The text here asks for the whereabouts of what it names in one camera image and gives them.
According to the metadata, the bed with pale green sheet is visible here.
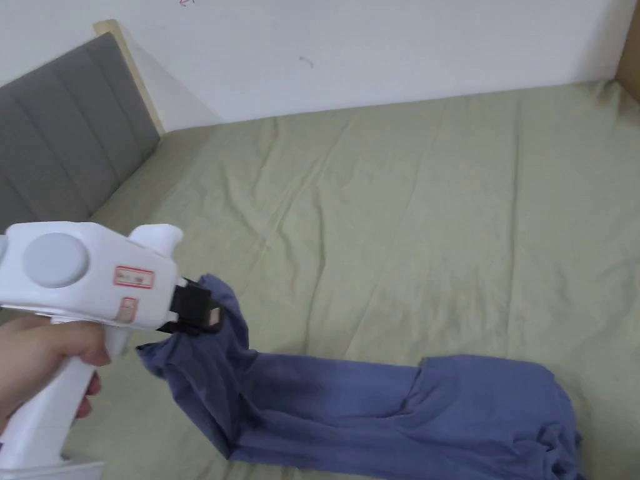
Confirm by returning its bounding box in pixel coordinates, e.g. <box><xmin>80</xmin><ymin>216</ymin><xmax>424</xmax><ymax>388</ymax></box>
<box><xmin>59</xmin><ymin>79</ymin><xmax>640</xmax><ymax>480</ymax></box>

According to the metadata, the dark blue shirt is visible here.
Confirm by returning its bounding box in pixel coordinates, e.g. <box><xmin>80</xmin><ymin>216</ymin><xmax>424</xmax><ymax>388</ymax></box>
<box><xmin>136</xmin><ymin>272</ymin><xmax>584</xmax><ymax>480</ymax></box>

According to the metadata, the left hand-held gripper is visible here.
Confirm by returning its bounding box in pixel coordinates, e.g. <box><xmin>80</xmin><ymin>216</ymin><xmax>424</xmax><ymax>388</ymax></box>
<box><xmin>0</xmin><ymin>222</ymin><xmax>227</xmax><ymax>473</ymax></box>

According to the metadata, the grey padded headboard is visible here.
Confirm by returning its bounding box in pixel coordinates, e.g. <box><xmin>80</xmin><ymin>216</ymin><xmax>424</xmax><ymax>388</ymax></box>
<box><xmin>0</xmin><ymin>32</ymin><xmax>162</xmax><ymax>236</ymax></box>

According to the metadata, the person's left hand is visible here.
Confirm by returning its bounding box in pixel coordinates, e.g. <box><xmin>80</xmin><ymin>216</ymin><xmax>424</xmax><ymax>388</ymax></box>
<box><xmin>0</xmin><ymin>314</ymin><xmax>112</xmax><ymax>436</ymax></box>

